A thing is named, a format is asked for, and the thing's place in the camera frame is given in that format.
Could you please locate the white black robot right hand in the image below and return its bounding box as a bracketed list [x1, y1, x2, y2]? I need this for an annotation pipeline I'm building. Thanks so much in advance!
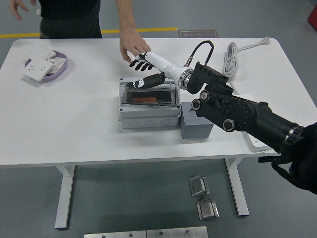
[126, 51, 189, 89]

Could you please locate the person's right hand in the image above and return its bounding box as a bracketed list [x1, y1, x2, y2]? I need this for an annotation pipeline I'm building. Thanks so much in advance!
[9, 0, 37, 21]

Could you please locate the purple oval tray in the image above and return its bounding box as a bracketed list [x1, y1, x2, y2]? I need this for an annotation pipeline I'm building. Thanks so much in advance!
[24, 51, 68, 81]

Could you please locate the small printed white panel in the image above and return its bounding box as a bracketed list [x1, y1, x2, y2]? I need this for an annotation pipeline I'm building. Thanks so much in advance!
[48, 56, 67, 74]

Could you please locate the grey junction box clear lid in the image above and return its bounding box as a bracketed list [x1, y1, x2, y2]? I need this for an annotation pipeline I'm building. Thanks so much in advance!
[118, 77, 182, 129]

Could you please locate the orange cylinder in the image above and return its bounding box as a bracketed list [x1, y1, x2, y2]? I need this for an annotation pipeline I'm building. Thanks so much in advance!
[132, 96, 158, 104]

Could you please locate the white power cord with plug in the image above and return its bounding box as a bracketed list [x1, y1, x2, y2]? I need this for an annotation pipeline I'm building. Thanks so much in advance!
[221, 36, 273, 94]

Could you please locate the square metal clip box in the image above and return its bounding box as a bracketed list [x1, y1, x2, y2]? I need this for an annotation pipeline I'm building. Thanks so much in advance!
[196, 198, 220, 221]

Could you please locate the open metal clip box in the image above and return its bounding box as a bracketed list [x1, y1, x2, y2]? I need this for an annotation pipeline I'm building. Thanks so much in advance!
[188, 175, 211, 197]

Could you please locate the person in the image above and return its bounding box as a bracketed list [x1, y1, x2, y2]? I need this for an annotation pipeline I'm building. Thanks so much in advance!
[39, 0, 103, 39]

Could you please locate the red crate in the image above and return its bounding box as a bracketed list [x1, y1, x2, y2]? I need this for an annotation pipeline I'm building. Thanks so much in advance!
[307, 4, 317, 25]

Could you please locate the white wall switch panel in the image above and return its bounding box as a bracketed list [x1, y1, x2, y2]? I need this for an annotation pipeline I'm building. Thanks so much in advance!
[24, 48, 56, 60]

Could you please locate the grey cube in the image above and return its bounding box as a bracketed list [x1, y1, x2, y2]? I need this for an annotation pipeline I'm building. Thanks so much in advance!
[180, 101, 214, 139]

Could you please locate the white table leg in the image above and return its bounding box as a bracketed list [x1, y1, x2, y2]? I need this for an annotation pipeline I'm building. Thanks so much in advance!
[224, 158, 250, 217]
[54, 165, 76, 230]

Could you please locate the white wall socket panel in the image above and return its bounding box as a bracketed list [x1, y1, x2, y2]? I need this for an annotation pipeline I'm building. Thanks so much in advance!
[21, 57, 54, 82]

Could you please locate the person's left hand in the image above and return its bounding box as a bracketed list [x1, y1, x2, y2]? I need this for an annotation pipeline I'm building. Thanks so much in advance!
[119, 22, 151, 63]

